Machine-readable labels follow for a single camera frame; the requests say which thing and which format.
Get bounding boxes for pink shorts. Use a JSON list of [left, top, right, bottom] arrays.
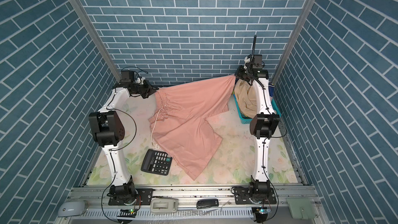
[[149, 75, 235, 180]]

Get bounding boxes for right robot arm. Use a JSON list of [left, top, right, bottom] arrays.
[[235, 65, 280, 203]]

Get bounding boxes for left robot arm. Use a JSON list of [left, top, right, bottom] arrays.
[[89, 79, 159, 204]]

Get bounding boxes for beige shorts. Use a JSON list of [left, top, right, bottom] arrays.
[[234, 79, 257, 118]]

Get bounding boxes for teal plastic basket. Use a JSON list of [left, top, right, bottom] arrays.
[[232, 85, 282, 124]]

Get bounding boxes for black desk calculator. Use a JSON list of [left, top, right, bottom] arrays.
[[141, 149, 173, 176]]

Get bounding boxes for beige plastic holder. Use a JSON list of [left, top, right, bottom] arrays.
[[150, 198, 179, 214]]

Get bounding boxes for left circuit board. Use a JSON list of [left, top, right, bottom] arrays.
[[117, 208, 137, 218]]

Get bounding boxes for circuit board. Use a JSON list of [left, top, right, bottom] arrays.
[[252, 207, 272, 215], [117, 208, 137, 218]]

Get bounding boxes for black car key fob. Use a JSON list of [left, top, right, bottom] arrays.
[[197, 199, 219, 209]]

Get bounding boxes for grey computer mouse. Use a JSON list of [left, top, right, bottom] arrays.
[[57, 200, 89, 217]]

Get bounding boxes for right circuit board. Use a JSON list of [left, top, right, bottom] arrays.
[[252, 207, 272, 215]]

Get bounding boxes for green leather wallet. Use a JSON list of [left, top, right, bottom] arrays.
[[287, 198, 316, 220]]

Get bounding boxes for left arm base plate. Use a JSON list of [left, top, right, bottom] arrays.
[[107, 188, 153, 206]]

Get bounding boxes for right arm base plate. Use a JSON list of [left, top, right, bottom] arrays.
[[230, 186, 277, 205]]

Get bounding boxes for aluminium front rail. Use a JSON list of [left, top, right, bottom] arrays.
[[66, 185, 318, 209]]

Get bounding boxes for white slotted cable duct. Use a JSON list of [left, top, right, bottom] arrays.
[[78, 207, 254, 220]]

